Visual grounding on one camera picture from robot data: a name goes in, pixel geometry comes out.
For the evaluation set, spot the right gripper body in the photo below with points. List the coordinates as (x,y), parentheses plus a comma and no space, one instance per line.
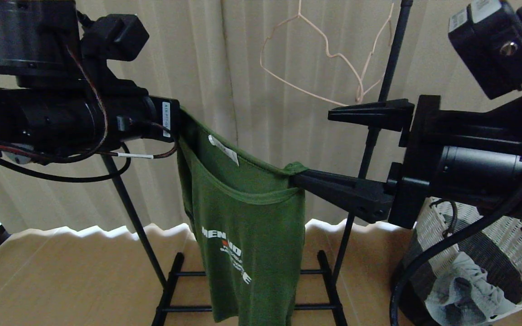
(469,167)

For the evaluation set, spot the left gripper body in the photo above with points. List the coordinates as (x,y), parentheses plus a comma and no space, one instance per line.
(61,122)

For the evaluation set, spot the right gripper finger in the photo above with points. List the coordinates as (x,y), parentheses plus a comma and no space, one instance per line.
(379,115)
(356,197)

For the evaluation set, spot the green printed T-shirt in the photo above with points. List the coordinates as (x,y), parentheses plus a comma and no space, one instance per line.
(252,235)

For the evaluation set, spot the pink clothes hanger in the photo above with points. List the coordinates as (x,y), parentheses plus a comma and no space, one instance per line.
(288,83)
(375,43)

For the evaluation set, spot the black clothes rack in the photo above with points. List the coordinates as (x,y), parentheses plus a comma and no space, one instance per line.
(134,217)

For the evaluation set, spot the pale grey garment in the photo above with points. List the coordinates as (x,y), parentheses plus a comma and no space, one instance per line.
(465,290)

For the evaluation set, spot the beige curtain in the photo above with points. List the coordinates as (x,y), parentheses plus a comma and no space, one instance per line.
(175,54)

